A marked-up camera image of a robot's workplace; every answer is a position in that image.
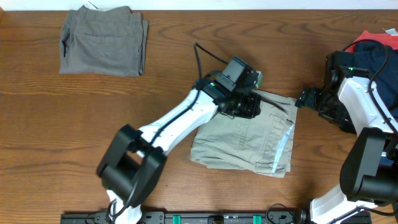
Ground small coiled black cable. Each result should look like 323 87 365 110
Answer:
266 203 296 224

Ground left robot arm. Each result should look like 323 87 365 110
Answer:
96 57 263 223

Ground navy blue garment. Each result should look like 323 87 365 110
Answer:
354 45 398 119

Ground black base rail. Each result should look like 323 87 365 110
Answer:
60 210 310 224

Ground khaki beige shorts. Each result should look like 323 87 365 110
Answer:
190 90 297 178

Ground folded grey trousers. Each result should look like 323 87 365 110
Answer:
59 6 149 77

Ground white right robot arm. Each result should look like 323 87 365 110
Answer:
295 51 397 223

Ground white garment label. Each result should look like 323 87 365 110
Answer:
385 28 398 36

